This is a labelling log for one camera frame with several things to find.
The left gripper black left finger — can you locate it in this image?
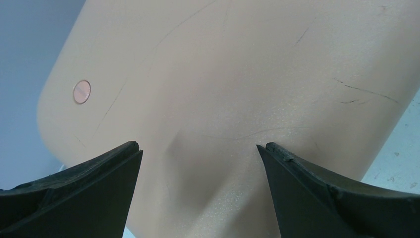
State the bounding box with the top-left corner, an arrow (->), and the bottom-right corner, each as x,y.
0,141 -> 143,238

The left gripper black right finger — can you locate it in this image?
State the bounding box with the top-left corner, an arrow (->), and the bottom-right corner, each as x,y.
257,142 -> 420,238

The pink suitcase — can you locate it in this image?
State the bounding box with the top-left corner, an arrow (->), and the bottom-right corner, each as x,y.
37,0 -> 420,238

